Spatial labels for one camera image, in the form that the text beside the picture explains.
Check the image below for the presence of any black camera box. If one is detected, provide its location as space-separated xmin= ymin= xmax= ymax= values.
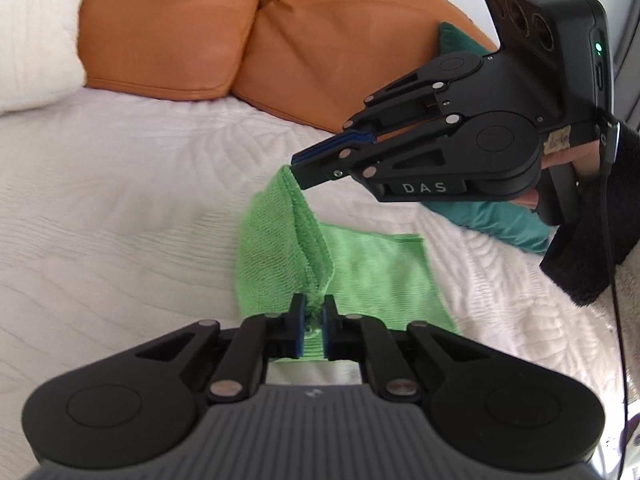
xmin=485 ymin=0 xmax=613 ymax=118

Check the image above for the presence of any black cable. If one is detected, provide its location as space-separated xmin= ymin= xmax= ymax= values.
xmin=596 ymin=109 xmax=633 ymax=480

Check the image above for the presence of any white quilted bed cover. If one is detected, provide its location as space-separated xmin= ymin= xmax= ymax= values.
xmin=1 ymin=89 xmax=625 ymax=479

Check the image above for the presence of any right hand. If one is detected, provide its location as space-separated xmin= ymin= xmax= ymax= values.
xmin=512 ymin=141 xmax=600 ymax=210

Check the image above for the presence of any green microfibre towel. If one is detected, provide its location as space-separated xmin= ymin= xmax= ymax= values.
xmin=235 ymin=166 xmax=458 ymax=361

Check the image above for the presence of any black sleeved right forearm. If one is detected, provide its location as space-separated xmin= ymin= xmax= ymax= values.
xmin=540 ymin=127 xmax=639 ymax=306

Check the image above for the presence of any orange cushion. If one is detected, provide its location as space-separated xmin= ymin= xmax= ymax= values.
xmin=78 ymin=0 xmax=259 ymax=101
xmin=232 ymin=0 xmax=495 ymax=132

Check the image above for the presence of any right orange back cushion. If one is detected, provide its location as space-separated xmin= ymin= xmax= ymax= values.
xmin=232 ymin=0 xmax=495 ymax=132

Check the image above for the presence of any dark green velvet pillow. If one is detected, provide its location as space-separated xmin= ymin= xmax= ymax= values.
xmin=423 ymin=22 xmax=551 ymax=255

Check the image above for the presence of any white quilted pillow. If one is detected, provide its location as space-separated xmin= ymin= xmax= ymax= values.
xmin=1 ymin=0 xmax=86 ymax=114

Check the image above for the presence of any left orange back cushion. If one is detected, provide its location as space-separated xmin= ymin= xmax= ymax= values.
xmin=78 ymin=0 xmax=259 ymax=101

